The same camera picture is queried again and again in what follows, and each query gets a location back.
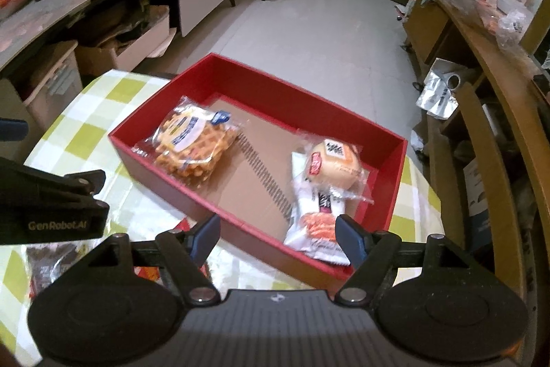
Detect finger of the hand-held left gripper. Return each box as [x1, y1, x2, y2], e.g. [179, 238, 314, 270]
[64, 170, 107, 198]
[0, 118, 29, 141]

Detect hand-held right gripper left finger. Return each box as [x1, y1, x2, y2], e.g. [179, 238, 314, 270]
[79, 214, 222, 306]

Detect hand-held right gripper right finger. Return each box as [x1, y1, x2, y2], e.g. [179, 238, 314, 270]
[334, 214, 473, 306]

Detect red white dark snack packet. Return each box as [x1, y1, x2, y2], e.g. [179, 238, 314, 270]
[25, 242, 93, 301]

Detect white spicy strip packet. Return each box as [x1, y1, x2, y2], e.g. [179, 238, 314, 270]
[284, 152, 362, 267]

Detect round bun packet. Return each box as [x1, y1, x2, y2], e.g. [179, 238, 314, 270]
[296, 137, 374, 207]

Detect red gummy candy packet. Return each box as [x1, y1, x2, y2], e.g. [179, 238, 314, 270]
[133, 218, 202, 289]

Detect waffle packet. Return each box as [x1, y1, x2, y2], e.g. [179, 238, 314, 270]
[133, 95, 243, 191]

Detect red cardboard box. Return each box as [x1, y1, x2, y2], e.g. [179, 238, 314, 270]
[107, 52, 408, 282]

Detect cardboard boxes under cabinet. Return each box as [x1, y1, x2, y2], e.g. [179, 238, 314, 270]
[75, 3, 177, 75]

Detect wooden chair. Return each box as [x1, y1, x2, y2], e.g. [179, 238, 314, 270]
[427, 81, 531, 307]

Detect silver foil bag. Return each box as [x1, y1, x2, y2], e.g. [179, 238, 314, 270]
[415, 58, 464, 119]

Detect curved wooden table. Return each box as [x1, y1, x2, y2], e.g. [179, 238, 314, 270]
[404, 0, 550, 144]

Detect clear plastic bag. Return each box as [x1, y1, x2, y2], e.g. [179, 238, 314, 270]
[490, 8, 530, 50]

